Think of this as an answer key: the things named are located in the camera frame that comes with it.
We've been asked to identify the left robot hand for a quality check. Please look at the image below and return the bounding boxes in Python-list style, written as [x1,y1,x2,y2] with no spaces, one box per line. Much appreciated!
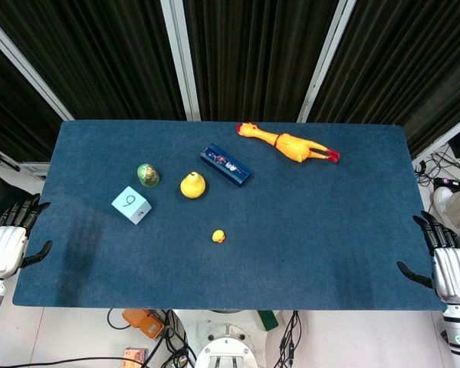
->
[0,193,54,280]

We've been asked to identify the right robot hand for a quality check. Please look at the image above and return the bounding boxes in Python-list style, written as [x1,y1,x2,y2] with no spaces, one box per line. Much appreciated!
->
[396,210,460,304]

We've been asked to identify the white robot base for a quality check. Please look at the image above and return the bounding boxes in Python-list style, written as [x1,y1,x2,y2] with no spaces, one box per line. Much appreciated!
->
[175,308,277,368]

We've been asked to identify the person's leg with white shoe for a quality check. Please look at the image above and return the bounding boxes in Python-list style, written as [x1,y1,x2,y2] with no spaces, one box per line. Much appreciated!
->
[432,186,460,237]

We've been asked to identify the black power strip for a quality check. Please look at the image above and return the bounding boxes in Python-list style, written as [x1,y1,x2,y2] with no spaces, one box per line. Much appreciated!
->
[433,176,460,190]

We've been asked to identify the light blue cube numbered nine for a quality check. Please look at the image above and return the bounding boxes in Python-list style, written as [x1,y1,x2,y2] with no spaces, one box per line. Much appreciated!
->
[110,186,153,226]

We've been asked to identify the orange power box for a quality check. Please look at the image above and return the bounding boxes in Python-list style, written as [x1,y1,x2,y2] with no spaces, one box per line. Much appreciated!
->
[121,308,166,341]

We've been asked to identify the green gold egg toy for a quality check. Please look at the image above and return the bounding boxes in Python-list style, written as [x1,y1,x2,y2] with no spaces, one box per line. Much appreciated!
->
[136,163,162,188]

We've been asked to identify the small orange printed box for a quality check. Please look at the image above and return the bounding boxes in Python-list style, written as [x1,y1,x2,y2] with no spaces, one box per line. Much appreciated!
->
[123,347,149,364]

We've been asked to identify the green block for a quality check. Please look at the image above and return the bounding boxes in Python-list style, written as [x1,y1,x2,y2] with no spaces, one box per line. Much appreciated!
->
[257,310,279,332]

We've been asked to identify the yellow pear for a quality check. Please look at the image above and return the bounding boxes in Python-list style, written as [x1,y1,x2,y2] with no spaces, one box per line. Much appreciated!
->
[179,171,208,200]

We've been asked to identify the yellow rubber chicken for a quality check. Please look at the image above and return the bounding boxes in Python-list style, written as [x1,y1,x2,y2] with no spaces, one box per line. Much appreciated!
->
[235,122,341,163]

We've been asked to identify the blue table mat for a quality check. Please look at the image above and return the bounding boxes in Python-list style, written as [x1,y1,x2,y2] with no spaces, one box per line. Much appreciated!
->
[11,120,447,312]

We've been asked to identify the dark blue rectangular box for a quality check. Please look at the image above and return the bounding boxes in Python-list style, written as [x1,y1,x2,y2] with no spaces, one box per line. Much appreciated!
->
[199,143,253,189]

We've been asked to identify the black floor cables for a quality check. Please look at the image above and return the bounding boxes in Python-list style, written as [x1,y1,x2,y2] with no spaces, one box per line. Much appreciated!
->
[414,149,460,187]

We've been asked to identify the black cable bundle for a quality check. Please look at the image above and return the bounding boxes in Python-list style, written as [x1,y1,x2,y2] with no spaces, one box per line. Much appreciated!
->
[277,310,301,368]

